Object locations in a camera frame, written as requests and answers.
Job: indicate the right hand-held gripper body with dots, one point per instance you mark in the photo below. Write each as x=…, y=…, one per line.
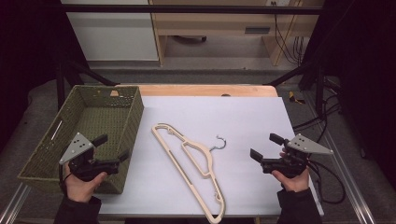
x=291, y=163

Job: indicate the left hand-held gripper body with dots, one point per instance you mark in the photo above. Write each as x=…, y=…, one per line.
x=81, y=161

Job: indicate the green woven basket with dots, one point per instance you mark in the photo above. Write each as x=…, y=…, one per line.
x=93, y=118

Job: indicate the person's right hand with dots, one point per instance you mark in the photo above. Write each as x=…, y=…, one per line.
x=294, y=183

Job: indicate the person's left hand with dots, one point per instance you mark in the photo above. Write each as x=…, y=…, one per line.
x=81, y=189

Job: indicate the white table sheet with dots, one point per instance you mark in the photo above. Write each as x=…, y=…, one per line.
x=249, y=124

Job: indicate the yellow and black tool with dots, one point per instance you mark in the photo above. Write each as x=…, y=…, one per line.
x=294, y=99

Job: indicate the black metal stand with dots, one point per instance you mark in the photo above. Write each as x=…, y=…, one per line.
x=60, y=87
x=318, y=90

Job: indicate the white cabinet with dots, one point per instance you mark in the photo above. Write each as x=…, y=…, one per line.
x=112, y=34

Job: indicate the black curtain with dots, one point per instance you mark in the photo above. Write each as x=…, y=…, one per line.
x=28, y=46
x=367, y=62

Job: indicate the light wooden desk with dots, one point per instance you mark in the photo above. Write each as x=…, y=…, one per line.
x=211, y=21

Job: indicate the aluminium rail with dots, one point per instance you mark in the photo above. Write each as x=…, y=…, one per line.
x=12, y=205
x=348, y=180

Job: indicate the black horizontal frame bar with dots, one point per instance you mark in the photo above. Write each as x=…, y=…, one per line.
x=186, y=8

